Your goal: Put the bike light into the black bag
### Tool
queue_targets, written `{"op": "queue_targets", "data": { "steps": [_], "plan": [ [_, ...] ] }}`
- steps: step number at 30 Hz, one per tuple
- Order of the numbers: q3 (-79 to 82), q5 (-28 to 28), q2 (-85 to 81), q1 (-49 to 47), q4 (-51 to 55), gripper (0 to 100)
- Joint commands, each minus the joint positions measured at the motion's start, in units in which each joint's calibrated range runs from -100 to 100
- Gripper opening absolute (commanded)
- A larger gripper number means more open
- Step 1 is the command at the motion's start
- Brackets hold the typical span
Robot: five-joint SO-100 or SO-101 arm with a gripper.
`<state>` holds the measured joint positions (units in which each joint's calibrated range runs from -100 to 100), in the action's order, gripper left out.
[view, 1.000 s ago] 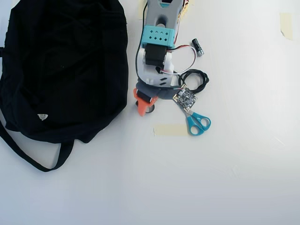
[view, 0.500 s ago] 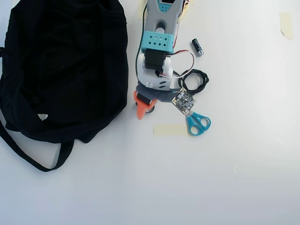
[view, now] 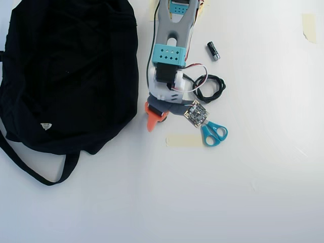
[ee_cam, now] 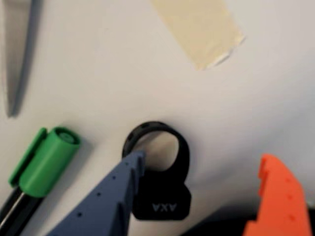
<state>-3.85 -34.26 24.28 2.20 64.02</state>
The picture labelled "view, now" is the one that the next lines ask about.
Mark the yellow perforated robot base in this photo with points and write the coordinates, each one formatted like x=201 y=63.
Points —
x=205 y=3

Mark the small black cylindrical battery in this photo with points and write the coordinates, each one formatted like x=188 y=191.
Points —
x=213 y=50

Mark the torn beige masking tape piece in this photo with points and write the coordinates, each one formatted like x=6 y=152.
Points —
x=309 y=26

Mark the wide beige masking tape strip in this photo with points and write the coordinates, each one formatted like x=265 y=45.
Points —
x=183 y=140

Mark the square camera circuit board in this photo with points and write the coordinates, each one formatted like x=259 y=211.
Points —
x=197 y=114

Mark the black fabric bag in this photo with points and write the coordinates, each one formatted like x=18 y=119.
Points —
x=63 y=76

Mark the narrow beige masking tape strip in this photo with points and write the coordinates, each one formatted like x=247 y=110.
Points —
x=152 y=10

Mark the blue-grey gripper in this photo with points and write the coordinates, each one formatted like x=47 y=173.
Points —
x=152 y=119

